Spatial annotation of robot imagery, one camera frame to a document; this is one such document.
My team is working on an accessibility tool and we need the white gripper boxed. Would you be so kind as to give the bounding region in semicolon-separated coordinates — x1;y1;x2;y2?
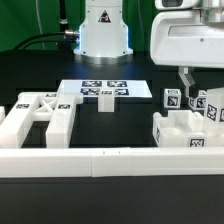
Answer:
150;0;224;98

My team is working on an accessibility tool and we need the white chair seat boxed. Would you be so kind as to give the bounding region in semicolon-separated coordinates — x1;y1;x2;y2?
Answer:
152;110;224;147

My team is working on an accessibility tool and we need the white base tag plate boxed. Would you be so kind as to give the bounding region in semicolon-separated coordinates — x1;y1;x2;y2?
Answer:
58;80;152;105

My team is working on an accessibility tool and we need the white front fence bar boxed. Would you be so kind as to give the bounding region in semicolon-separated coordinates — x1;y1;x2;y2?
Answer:
0;147;224;178

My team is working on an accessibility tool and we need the black pole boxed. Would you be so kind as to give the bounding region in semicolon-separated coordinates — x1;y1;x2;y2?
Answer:
58;0;68;32

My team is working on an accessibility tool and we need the white left fence piece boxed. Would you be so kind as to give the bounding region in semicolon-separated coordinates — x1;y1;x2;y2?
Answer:
0;106;5;124

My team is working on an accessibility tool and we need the black cable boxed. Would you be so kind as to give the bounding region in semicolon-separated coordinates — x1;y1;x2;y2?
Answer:
13;29;81;51

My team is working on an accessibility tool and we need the white chair back frame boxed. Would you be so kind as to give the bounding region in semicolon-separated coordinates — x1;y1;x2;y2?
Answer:
0;92;83;149

